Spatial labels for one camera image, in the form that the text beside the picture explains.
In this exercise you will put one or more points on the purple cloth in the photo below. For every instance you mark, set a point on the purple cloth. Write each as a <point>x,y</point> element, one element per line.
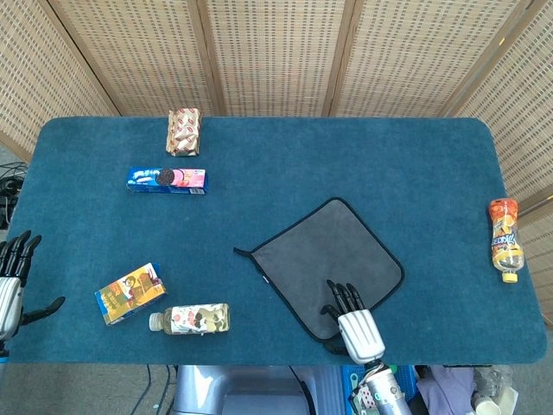
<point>445,387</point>

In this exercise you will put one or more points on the floral label tea bottle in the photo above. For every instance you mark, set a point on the floral label tea bottle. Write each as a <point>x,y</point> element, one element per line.
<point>194,318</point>

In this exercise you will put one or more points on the beige red-print snack packet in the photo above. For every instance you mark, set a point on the beige red-print snack packet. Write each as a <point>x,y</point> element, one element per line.
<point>183,133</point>

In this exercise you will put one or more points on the yellow blue drink carton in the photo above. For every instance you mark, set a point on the yellow blue drink carton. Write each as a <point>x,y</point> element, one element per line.
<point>129,294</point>

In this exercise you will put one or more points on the blue cookie box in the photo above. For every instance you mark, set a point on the blue cookie box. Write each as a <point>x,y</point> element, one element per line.
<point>166,180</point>

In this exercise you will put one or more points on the orange label drink bottle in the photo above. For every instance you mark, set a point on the orange label drink bottle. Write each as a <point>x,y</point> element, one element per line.
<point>506,238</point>

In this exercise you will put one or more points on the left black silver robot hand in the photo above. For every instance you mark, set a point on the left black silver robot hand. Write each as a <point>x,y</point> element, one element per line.
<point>8,298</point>

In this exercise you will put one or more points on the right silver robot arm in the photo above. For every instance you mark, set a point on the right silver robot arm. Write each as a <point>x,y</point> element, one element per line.
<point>386,395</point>

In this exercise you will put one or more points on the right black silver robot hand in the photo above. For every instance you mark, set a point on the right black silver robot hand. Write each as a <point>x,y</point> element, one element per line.
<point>360,335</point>

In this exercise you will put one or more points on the colourful snack bags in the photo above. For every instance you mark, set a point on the colourful snack bags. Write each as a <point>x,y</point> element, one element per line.
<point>362,397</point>

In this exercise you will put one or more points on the paper cup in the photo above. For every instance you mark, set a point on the paper cup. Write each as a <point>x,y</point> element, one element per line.
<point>490,404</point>

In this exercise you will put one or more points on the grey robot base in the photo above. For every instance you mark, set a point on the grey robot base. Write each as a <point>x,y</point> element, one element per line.
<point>242,389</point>

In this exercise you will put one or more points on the blue plastic crate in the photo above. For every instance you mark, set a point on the blue plastic crate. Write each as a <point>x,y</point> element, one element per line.
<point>352,372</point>

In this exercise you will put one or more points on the grey microfibre cloth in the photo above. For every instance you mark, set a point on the grey microfibre cloth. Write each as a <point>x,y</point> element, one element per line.
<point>328,250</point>

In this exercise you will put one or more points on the woven folding screen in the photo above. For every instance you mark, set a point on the woven folding screen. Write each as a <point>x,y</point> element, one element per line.
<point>276,52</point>

